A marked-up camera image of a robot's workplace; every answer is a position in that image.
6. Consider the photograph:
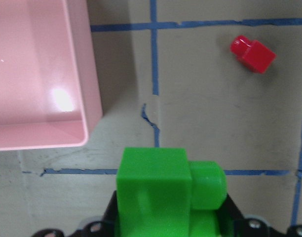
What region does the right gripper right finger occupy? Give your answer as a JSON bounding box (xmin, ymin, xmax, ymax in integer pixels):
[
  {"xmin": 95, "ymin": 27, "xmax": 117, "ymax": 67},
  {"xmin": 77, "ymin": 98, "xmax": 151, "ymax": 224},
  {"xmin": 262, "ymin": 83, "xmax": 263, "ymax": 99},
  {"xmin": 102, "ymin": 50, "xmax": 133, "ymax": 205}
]
[{"xmin": 216, "ymin": 194, "xmax": 244, "ymax": 237}]

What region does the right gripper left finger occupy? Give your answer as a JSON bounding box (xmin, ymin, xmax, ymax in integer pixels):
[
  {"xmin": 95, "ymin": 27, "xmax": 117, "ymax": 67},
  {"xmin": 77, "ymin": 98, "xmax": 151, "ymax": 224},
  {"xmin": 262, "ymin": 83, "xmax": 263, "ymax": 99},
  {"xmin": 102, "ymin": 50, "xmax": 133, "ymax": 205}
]
[{"xmin": 102, "ymin": 191, "xmax": 118, "ymax": 237}]

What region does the pink plastic box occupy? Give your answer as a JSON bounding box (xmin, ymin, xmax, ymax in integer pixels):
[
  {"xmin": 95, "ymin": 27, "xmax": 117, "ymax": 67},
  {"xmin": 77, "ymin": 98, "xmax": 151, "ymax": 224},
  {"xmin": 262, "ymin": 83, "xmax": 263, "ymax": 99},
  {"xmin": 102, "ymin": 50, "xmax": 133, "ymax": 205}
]
[{"xmin": 0, "ymin": 0, "xmax": 102, "ymax": 151}]

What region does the green toy block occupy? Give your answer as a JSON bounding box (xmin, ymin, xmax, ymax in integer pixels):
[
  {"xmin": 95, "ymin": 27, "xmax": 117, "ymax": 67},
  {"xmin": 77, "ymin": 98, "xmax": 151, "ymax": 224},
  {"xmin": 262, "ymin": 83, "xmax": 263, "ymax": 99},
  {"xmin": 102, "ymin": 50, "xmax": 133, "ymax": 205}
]
[{"xmin": 116, "ymin": 148, "xmax": 227, "ymax": 237}]

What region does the red toy block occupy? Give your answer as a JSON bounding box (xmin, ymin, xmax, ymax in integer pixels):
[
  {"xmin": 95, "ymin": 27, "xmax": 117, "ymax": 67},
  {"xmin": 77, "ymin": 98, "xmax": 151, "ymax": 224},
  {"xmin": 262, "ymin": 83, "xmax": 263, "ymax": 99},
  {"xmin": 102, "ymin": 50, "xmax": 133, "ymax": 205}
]
[{"xmin": 230, "ymin": 35, "xmax": 276, "ymax": 74}]

